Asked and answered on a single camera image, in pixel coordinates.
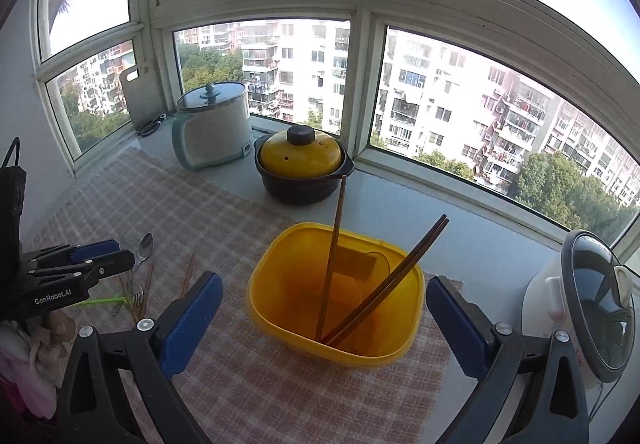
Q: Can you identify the green plastic spoon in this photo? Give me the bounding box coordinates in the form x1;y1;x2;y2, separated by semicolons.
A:
72;297;128;307

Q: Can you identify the wooden chopstick crossed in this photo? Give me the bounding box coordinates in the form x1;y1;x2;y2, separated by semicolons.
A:
118;276;136;321

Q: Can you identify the steel spoon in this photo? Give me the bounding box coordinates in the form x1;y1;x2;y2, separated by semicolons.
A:
129;232;154;275

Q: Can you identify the wooden chopstick red tip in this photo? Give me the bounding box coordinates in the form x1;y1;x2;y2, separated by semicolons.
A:
319;213;450;346

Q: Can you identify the steel fork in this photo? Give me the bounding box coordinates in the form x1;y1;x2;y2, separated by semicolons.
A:
127;273;144;307

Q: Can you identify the left hand gloved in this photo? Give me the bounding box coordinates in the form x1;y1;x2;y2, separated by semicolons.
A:
1;310;76;419

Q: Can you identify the white floral rice cooker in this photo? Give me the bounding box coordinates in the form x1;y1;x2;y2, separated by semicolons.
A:
521;230;636;390

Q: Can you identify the yellow plastic container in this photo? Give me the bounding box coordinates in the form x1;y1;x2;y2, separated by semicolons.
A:
246;222;425;368

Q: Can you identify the white teal electric cooker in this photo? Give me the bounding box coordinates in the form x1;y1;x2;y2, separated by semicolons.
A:
171;82;253;170

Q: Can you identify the black clay pot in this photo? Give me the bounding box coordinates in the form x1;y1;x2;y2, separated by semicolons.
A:
254;134;355;206

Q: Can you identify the yellow clay pot lid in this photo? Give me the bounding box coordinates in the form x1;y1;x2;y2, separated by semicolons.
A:
258;125;342;180

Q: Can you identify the black cable on sill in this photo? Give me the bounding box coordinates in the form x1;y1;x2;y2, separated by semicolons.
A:
136;113;167;139

